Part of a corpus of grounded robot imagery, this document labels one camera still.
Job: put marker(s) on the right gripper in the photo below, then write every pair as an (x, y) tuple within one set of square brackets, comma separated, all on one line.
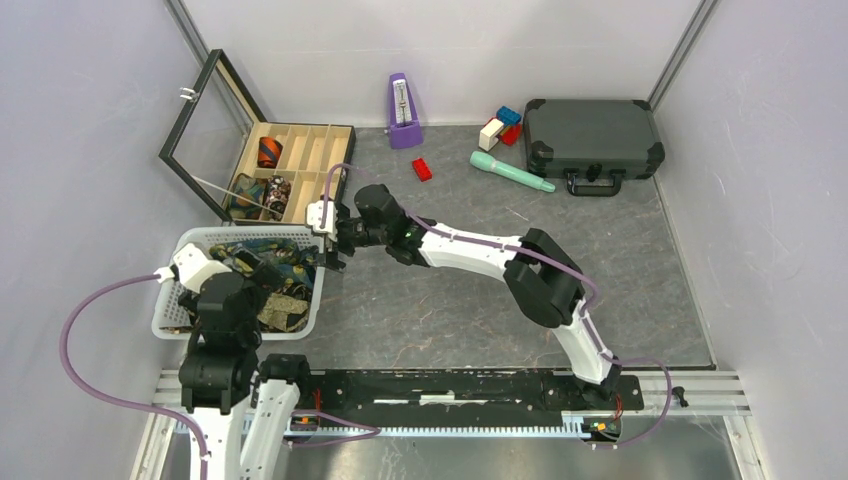
[(332, 257)]

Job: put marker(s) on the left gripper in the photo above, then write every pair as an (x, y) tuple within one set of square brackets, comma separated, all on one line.
[(264, 274)]

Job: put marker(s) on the navy yellow floral tie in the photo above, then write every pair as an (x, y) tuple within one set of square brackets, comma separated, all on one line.
[(296, 264)]

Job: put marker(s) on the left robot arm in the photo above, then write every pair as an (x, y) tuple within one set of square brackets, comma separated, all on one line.
[(241, 405)]

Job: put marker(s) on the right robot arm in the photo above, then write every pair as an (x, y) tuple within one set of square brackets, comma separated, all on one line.
[(545, 283)]

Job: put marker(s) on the olive green tie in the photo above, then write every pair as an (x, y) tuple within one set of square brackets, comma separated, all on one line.
[(284, 314)]

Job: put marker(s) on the teal patterned rolled tie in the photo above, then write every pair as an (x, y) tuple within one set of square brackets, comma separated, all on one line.
[(248, 197)]

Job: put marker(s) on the dark floral rolled tie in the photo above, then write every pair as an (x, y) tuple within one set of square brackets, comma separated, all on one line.
[(277, 194)]

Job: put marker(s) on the wooden tie organizer box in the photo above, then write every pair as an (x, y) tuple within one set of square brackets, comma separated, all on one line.
[(216, 136)]

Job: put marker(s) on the white plastic basket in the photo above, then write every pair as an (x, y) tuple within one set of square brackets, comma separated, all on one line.
[(171, 321)]

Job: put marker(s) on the orange navy rolled tie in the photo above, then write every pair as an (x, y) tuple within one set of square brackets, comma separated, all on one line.
[(269, 152)]

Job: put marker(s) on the red toy brick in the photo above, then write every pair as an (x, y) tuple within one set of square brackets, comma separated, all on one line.
[(422, 169)]

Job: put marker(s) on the purple metronome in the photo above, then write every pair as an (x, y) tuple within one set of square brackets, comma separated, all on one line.
[(404, 128)]

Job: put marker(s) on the mint green flashlight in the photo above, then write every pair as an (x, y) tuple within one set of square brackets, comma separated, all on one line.
[(487, 163)]

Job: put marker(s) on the white toy block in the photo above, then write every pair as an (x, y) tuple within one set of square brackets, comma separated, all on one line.
[(489, 135)]

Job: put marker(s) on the red toy block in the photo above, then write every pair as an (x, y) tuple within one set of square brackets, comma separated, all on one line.
[(510, 134)]

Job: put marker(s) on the blue toy brick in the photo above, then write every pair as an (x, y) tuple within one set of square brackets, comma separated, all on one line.
[(508, 116)]

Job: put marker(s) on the dark grey carrying case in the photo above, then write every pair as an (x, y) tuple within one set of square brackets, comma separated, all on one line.
[(594, 145)]

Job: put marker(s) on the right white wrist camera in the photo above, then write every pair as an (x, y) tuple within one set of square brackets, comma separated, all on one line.
[(321, 217)]

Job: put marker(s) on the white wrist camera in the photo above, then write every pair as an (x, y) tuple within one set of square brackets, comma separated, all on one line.
[(191, 266), (321, 217)]

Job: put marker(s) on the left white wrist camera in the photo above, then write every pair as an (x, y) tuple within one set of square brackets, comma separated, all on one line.
[(191, 266)]

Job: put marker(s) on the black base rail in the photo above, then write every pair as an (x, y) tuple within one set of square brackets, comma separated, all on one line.
[(443, 398)]

